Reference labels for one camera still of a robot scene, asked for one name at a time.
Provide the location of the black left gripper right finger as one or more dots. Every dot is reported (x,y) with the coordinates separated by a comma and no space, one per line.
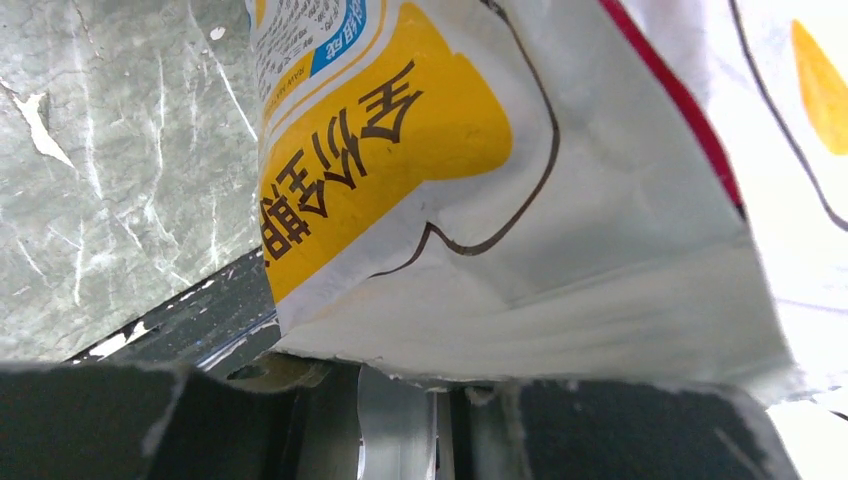
(608,429)

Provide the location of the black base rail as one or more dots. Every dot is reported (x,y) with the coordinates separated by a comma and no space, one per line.
(194,325)

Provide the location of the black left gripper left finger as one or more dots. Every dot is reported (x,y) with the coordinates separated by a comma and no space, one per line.
(279,417)

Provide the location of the pet food bag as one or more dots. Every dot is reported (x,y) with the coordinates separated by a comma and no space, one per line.
(460,193)

